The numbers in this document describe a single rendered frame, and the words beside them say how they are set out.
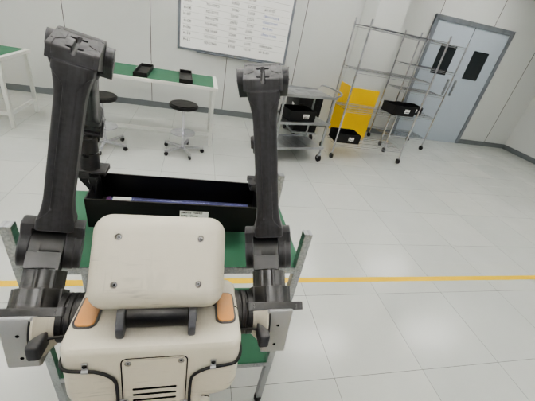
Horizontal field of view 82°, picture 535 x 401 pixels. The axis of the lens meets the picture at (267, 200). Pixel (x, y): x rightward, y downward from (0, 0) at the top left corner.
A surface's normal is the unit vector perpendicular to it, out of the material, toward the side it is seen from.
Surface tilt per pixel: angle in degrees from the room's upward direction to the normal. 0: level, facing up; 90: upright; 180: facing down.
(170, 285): 48
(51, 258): 39
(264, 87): 78
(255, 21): 90
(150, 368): 82
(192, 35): 90
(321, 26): 90
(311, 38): 90
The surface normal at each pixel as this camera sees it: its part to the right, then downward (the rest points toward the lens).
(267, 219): 0.01, 0.33
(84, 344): 0.22, -0.65
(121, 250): 0.24, -0.17
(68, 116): 0.38, 0.35
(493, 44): 0.18, 0.54
